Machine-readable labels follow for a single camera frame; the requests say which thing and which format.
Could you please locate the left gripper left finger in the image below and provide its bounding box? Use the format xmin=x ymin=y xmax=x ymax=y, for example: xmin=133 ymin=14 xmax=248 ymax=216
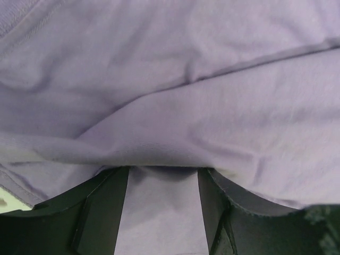
xmin=1 ymin=167 xmax=129 ymax=255

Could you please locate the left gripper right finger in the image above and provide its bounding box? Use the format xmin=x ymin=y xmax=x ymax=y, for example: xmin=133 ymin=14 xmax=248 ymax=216
xmin=198 ymin=168 xmax=339 ymax=255

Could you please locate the purple t-shirt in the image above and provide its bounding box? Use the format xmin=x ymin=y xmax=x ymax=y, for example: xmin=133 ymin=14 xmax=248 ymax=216
xmin=1 ymin=1 xmax=339 ymax=254

